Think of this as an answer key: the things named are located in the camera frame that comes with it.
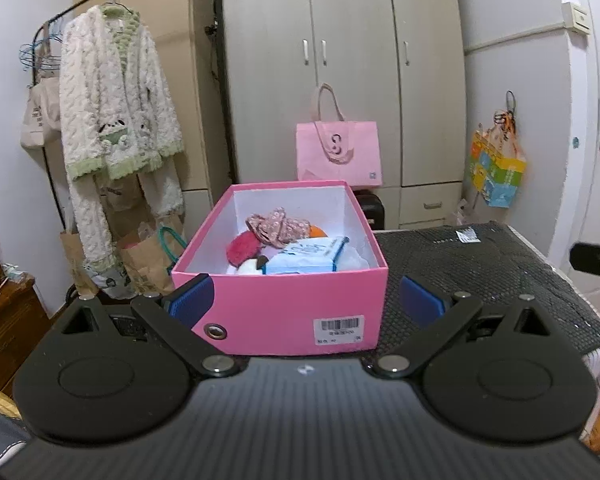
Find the brown paper bag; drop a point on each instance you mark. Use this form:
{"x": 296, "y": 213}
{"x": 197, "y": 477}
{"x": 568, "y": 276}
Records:
{"x": 75, "y": 260}
{"x": 145, "y": 265}

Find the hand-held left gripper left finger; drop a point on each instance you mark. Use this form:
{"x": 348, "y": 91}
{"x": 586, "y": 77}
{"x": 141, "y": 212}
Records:
{"x": 195, "y": 300}

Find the beige tall cabinet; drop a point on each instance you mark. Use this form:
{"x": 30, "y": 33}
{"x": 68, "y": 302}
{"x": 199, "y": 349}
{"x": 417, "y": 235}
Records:
{"x": 180, "y": 20}

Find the black suitcase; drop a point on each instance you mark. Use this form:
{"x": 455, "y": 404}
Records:
{"x": 372, "y": 210}

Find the white door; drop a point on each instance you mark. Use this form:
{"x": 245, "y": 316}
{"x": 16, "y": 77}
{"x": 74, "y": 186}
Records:
{"x": 595, "y": 195}

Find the red plush ball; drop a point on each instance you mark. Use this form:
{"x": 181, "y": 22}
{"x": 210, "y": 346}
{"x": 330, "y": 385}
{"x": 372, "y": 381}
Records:
{"x": 242, "y": 247}

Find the wooden nightstand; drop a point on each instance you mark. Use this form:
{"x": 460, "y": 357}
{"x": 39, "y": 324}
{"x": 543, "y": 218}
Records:
{"x": 15, "y": 330}

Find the clear plastic bag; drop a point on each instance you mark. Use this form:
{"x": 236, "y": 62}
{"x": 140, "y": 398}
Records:
{"x": 461, "y": 212}

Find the pink cardboard box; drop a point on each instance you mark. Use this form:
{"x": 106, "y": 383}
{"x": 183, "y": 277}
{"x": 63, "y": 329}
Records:
{"x": 280, "y": 305}

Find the pink floral cloth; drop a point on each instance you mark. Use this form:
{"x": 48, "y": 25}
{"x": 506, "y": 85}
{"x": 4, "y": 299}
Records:
{"x": 280, "y": 227}

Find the white plush toy brown ears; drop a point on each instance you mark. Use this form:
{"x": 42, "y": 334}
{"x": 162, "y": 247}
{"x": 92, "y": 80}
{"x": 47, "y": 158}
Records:
{"x": 250, "y": 266}

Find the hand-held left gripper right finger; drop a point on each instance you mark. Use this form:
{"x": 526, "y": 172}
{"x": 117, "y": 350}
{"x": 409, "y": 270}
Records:
{"x": 420, "y": 302}

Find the pink tote bag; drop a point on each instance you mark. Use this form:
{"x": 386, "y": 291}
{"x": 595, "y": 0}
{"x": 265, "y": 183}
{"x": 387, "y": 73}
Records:
{"x": 340, "y": 150}

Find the black mesh table mat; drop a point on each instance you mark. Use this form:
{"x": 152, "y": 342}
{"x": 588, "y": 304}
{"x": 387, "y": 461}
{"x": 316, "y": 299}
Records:
{"x": 505, "y": 270}

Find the white mesh bath pouf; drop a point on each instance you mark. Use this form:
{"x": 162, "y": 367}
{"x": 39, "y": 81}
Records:
{"x": 352, "y": 260}

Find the white wall switch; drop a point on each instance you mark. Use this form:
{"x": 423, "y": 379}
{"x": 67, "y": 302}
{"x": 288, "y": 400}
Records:
{"x": 577, "y": 17}

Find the grey wardrobe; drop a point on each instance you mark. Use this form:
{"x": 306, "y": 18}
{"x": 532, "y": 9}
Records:
{"x": 355, "y": 20}

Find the pale green packet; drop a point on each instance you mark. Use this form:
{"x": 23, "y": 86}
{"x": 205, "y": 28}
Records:
{"x": 17, "y": 274}

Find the colourful gift bag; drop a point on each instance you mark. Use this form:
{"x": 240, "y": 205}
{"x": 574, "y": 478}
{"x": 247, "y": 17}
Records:
{"x": 497, "y": 180}

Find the white wet wipes pack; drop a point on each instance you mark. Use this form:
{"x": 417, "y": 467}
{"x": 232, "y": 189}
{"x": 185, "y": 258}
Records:
{"x": 305, "y": 255}

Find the white fluffy pajama pants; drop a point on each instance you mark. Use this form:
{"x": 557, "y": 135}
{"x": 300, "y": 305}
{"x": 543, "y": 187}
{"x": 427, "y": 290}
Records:
{"x": 92, "y": 220}

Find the beige canvas tote bag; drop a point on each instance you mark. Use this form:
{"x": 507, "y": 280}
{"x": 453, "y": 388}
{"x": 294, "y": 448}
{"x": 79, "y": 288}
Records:
{"x": 37, "y": 120}

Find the small white packet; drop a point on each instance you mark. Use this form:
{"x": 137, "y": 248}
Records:
{"x": 467, "y": 236}

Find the orange makeup sponge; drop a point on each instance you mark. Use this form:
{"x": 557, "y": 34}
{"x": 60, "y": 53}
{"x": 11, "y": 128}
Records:
{"x": 317, "y": 232}

